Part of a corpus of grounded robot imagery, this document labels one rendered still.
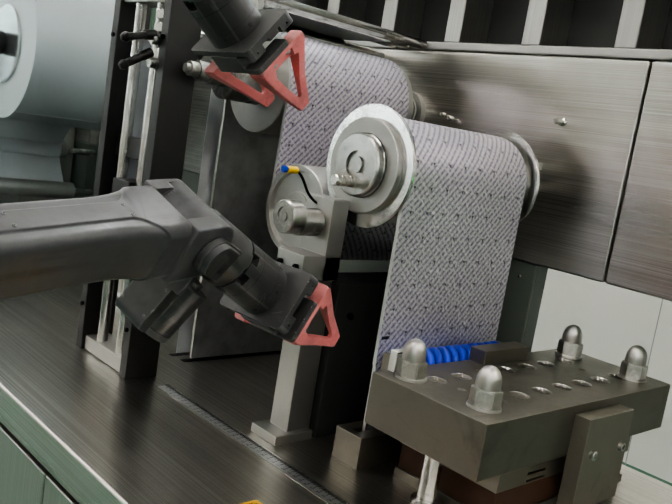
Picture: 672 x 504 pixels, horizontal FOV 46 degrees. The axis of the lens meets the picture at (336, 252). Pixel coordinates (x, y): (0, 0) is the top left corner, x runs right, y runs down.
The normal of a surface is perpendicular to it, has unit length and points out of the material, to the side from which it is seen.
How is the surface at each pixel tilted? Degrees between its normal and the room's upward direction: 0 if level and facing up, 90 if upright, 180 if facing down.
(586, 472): 90
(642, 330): 90
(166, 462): 0
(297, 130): 92
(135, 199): 28
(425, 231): 90
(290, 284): 59
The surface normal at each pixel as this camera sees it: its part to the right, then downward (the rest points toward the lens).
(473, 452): -0.73, -0.01
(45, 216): 0.53, -0.76
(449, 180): 0.66, 0.22
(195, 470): 0.16, -0.98
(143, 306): -0.25, -0.16
